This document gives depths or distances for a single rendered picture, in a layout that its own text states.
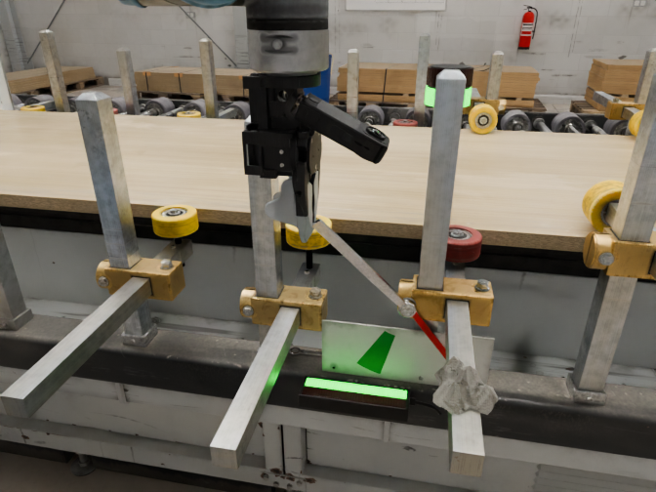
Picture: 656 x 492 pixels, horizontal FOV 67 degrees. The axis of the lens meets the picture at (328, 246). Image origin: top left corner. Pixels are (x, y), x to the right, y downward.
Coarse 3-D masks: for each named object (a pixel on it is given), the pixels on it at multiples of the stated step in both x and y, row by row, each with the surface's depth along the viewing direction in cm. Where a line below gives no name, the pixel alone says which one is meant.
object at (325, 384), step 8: (312, 384) 79; (320, 384) 79; (328, 384) 79; (336, 384) 79; (344, 384) 79; (352, 384) 79; (360, 392) 77; (368, 392) 77; (376, 392) 77; (384, 392) 77; (392, 392) 77; (400, 392) 77
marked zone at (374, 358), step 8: (384, 336) 77; (392, 336) 76; (376, 344) 78; (384, 344) 77; (368, 352) 79; (376, 352) 78; (384, 352) 78; (360, 360) 80; (368, 360) 79; (376, 360) 79; (384, 360) 79; (368, 368) 80; (376, 368) 80
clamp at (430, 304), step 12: (408, 288) 74; (420, 288) 73; (444, 288) 73; (456, 288) 73; (468, 288) 73; (420, 300) 73; (432, 300) 72; (444, 300) 72; (456, 300) 72; (468, 300) 71; (480, 300) 71; (492, 300) 71; (420, 312) 74; (432, 312) 73; (444, 312) 73; (480, 312) 72; (480, 324) 73
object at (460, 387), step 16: (448, 368) 57; (464, 368) 56; (448, 384) 54; (464, 384) 54; (480, 384) 54; (432, 400) 53; (448, 400) 52; (464, 400) 53; (480, 400) 52; (496, 400) 53
